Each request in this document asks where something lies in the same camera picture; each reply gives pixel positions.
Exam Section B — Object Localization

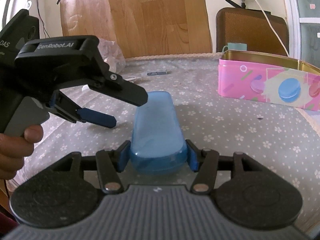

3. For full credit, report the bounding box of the blue plastic case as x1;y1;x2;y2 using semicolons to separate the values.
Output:
130;91;187;174

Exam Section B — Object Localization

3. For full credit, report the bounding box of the person's left hand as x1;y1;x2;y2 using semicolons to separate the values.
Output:
0;125;43;180

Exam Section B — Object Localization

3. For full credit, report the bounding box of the clear plastic bag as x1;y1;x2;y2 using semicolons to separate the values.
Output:
98;38;126;74

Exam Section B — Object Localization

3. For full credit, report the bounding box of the grey floral tablecloth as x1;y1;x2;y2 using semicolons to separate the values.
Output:
7;52;320;235

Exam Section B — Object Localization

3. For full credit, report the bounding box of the pink macaron tin box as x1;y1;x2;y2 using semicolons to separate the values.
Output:
218;50;319;111

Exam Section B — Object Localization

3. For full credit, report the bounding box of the teal mug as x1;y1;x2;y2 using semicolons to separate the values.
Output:
222;42;247;53

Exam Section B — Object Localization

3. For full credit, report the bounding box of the brown chair back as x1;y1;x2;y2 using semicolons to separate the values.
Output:
216;8;289;56

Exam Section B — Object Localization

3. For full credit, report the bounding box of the black thin wire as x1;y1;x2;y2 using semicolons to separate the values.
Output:
30;0;51;39

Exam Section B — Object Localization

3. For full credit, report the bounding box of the white cable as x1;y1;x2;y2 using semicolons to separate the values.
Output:
240;0;291;57

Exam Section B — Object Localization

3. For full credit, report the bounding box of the white window frame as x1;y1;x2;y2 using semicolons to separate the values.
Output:
284;0;319;67

